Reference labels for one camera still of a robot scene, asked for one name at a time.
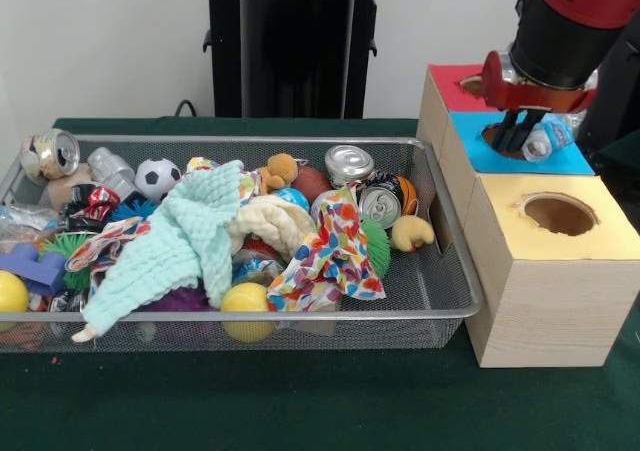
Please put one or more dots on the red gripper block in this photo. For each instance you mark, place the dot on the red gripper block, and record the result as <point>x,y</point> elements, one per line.
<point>525,98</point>

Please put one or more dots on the clear plastic water bottle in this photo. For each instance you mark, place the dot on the clear plastic water bottle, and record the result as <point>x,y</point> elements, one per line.
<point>550,138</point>

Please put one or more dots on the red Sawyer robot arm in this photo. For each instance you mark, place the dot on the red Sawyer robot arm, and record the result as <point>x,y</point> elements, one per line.
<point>565,31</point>

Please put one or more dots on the clear mesh bin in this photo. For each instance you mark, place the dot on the clear mesh bin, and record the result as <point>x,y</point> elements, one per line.
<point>440,281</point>

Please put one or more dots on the wooden box with three holes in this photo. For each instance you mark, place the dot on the wooden box with three holes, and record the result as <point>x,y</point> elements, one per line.
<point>550,306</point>

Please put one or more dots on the green covered side table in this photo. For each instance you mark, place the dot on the green covered side table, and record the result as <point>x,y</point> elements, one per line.
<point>622,156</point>

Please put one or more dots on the silver drink can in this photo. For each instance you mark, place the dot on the silver drink can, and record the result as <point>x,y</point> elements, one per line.
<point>350,163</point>

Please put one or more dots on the colourful dotted cloth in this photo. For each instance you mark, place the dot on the colourful dotted cloth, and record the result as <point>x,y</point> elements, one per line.
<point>335,251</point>

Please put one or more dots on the brown plush bear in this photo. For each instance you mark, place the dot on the brown plush bear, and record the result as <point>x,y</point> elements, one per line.
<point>280,168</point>

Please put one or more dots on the yellow ball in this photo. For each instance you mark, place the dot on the yellow ball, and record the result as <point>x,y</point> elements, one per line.
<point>12,291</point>
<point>242,298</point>

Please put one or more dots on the dark green tablecloth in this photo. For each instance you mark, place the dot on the dark green tablecloth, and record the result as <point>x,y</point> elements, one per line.
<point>300,401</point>

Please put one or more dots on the black and white soccer ball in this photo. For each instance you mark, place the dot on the black and white soccer ball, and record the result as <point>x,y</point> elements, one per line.
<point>157,177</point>

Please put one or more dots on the mint green knitted cloth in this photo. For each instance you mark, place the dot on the mint green knitted cloth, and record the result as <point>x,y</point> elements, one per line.
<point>170,241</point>

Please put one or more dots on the crushed colourful drink can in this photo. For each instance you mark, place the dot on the crushed colourful drink can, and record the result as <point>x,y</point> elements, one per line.
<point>52,151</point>

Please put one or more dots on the purple toy block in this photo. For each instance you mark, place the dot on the purple toy block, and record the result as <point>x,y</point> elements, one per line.
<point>45,271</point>

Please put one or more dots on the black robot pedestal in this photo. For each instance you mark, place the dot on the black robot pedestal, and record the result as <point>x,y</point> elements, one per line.
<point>280,46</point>

